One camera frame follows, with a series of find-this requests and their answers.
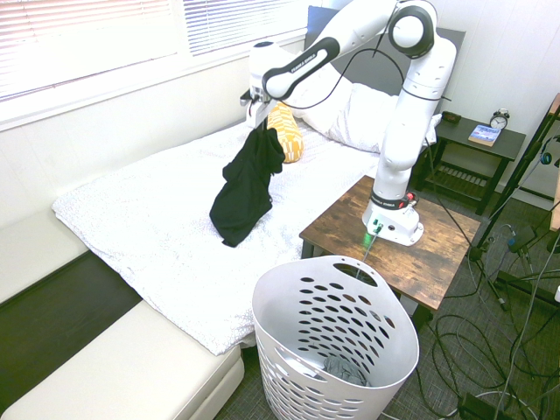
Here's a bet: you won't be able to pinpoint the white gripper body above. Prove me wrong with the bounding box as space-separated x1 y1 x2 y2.
244 101 270 130

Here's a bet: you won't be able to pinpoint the black garment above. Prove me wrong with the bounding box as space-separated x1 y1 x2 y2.
208 126 288 249

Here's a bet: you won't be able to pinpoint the white perforated laundry basket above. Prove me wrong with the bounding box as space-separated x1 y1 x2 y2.
250 255 421 420

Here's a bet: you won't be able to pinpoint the yellow white patterned pillow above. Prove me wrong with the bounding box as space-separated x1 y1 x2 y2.
266 101 305 165

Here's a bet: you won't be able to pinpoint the narrow white window blind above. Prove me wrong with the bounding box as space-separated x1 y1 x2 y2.
182 0 308 57

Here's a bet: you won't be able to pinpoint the white bed pillow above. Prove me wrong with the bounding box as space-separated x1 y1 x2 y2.
290 80 444 155

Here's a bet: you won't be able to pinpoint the white bed cover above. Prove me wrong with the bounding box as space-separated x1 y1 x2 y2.
51 122 382 356

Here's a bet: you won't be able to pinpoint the wide white window blind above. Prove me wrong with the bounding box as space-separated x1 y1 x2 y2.
0 0 182 103

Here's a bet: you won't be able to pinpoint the grey upholstered headboard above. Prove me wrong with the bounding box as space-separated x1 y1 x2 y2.
304 4 467 100

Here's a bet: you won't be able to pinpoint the rustic wooden side table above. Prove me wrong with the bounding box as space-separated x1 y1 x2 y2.
298 174 483 330

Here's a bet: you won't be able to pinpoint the blue cover book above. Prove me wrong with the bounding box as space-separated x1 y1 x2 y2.
467 123 502 148

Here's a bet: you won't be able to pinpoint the black twin-bell alarm clock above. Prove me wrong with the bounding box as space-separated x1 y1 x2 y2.
489 107 512 130

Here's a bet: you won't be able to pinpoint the black nightstand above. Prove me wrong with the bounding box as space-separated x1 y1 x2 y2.
412 114 528 217

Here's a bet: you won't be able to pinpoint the grey clothing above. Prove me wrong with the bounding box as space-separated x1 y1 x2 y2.
320 354 374 389

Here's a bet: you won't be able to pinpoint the cream cushioned bench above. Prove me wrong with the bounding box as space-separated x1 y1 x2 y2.
0 300 247 420
0 208 89 305

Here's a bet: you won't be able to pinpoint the teal headphones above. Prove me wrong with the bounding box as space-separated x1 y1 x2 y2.
539 134 560 171

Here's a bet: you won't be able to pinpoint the light wooden board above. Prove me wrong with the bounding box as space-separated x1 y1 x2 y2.
548 93 560 234

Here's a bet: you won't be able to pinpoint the black power brick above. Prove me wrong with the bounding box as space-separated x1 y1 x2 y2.
458 390 496 420

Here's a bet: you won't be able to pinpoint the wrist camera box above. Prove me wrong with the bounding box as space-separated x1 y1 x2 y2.
238 86 270 108

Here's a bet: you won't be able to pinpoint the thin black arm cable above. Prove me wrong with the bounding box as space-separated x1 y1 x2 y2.
285 24 409 109

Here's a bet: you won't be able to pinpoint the black camera tripod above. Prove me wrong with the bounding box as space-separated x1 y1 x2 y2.
473 103 560 308

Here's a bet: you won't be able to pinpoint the black looped floor cable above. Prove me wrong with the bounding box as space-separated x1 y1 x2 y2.
417 312 560 420

